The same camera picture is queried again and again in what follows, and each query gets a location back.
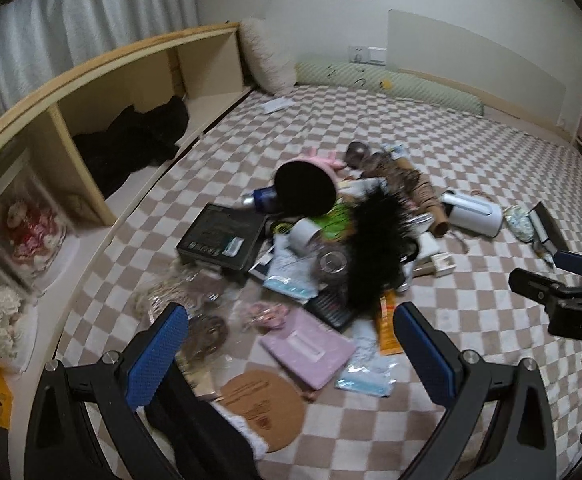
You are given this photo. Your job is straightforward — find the white pleated curtain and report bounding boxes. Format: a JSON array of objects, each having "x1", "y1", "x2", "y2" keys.
[{"x1": 0, "y1": 0, "x2": 199, "y2": 133}]

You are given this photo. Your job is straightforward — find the white tape roll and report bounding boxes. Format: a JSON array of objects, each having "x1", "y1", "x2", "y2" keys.
[{"x1": 290, "y1": 219, "x2": 326, "y2": 252}]

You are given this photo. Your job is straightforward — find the black garment with white trim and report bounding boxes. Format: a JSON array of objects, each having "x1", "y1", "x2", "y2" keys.
[{"x1": 146, "y1": 375, "x2": 268, "y2": 480}]

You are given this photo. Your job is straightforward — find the white handheld appliance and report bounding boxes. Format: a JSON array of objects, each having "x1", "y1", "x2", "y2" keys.
[{"x1": 440, "y1": 189, "x2": 502, "y2": 239}]

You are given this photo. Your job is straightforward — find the pink plush toy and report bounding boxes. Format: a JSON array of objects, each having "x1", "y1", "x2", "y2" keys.
[{"x1": 305, "y1": 147, "x2": 348, "y2": 172}]

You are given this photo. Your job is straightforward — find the black feather duster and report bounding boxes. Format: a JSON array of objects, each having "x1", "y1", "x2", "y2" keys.
[{"x1": 345, "y1": 191, "x2": 420, "y2": 312}]

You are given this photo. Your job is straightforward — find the clear bag with brown item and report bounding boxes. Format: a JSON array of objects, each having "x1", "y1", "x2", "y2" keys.
[{"x1": 185, "y1": 314, "x2": 230, "y2": 357}]

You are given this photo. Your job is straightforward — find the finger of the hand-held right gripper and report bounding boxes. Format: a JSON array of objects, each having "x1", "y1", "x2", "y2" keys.
[
  {"x1": 553, "y1": 250, "x2": 582, "y2": 275},
  {"x1": 509, "y1": 268, "x2": 574, "y2": 307}
]

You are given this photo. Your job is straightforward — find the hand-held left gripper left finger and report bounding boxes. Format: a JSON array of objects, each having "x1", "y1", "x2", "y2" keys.
[{"x1": 23, "y1": 302, "x2": 192, "y2": 480}]

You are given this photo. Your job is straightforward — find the black makeup palette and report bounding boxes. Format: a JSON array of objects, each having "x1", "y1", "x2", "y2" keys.
[{"x1": 305, "y1": 289, "x2": 358, "y2": 332}]

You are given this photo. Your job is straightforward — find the black flat box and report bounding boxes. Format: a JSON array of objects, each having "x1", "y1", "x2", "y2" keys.
[{"x1": 176, "y1": 203, "x2": 268, "y2": 282}]

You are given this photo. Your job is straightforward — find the blue face mask packet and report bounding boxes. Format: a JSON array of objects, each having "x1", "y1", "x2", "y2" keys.
[
  {"x1": 335, "y1": 359, "x2": 392, "y2": 397},
  {"x1": 262, "y1": 247, "x2": 320, "y2": 302}
]

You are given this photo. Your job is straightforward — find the open black case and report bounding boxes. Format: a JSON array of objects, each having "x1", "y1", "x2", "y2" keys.
[{"x1": 527, "y1": 201, "x2": 566, "y2": 262}]

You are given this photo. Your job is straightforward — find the black cloth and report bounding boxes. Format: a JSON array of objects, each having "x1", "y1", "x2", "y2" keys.
[{"x1": 72, "y1": 96, "x2": 190, "y2": 200}]

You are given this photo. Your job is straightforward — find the patterned pouch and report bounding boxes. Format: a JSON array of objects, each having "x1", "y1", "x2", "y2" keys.
[{"x1": 503, "y1": 205, "x2": 538, "y2": 242}]

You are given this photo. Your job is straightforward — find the pink hair accessory packet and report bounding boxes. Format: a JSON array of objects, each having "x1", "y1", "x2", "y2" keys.
[{"x1": 237, "y1": 300, "x2": 290, "y2": 332}]

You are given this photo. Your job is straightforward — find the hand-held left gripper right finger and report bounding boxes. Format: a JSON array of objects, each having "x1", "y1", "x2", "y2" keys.
[{"x1": 393, "y1": 301, "x2": 558, "y2": 480}]

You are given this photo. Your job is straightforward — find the pink round box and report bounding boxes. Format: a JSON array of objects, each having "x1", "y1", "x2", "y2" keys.
[{"x1": 275, "y1": 158, "x2": 340, "y2": 222}]

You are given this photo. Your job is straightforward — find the round cork coaster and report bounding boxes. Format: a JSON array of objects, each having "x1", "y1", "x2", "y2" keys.
[{"x1": 218, "y1": 370, "x2": 308, "y2": 454}]

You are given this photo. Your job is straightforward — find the clear glass jar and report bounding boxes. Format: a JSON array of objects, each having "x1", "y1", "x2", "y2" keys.
[{"x1": 317, "y1": 251, "x2": 350, "y2": 282}]

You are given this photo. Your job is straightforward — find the fluffy white pillow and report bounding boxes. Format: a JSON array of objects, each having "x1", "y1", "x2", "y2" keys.
[{"x1": 242, "y1": 18, "x2": 298, "y2": 94}]

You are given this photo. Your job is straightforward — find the blue bottle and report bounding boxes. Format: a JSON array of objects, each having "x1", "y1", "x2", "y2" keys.
[{"x1": 242, "y1": 186, "x2": 278, "y2": 211}]

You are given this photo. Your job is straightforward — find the tiger striped plush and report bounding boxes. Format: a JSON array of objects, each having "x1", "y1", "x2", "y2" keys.
[{"x1": 365, "y1": 154, "x2": 444, "y2": 237}]

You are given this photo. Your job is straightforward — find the small white box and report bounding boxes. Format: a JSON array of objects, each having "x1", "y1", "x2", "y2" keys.
[{"x1": 430, "y1": 252, "x2": 458, "y2": 277}]

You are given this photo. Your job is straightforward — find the pink pouch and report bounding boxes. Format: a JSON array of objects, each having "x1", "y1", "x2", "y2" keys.
[{"x1": 260, "y1": 306, "x2": 358, "y2": 391}]

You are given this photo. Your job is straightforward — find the white wall socket panel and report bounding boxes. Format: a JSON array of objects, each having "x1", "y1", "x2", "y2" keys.
[{"x1": 348, "y1": 45, "x2": 388, "y2": 67}]

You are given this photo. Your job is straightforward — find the long green bolster pillow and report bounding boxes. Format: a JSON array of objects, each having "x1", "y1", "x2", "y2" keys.
[{"x1": 295, "y1": 62, "x2": 486, "y2": 117}]

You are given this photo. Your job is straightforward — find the green packet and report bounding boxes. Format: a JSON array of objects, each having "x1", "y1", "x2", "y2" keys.
[{"x1": 320, "y1": 199, "x2": 354, "y2": 242}]

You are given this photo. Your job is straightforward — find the orange tube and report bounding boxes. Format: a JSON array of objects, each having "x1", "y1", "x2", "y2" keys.
[{"x1": 377, "y1": 291, "x2": 402, "y2": 357}]

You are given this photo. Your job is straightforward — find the wooden bedside shelf unit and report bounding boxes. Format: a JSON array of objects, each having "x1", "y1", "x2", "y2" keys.
[{"x1": 0, "y1": 22, "x2": 254, "y2": 376}]

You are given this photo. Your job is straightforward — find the checkered blanket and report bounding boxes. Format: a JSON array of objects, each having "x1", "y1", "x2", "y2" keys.
[{"x1": 53, "y1": 82, "x2": 582, "y2": 480}]

